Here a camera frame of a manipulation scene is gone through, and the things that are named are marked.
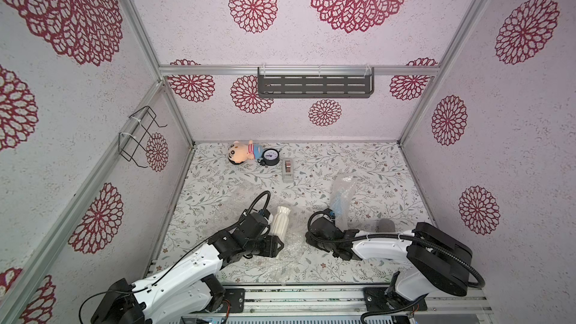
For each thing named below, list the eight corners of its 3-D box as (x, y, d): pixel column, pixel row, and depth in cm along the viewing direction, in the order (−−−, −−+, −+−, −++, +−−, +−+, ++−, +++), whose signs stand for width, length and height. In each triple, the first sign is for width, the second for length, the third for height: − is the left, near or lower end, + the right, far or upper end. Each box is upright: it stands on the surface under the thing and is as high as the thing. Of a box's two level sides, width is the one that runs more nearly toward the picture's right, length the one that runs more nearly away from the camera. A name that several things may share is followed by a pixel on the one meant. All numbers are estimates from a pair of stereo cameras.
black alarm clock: (258, 165, 113) (257, 161, 111) (259, 153, 119) (258, 148, 116) (279, 165, 113) (279, 161, 111) (279, 153, 119) (279, 148, 116)
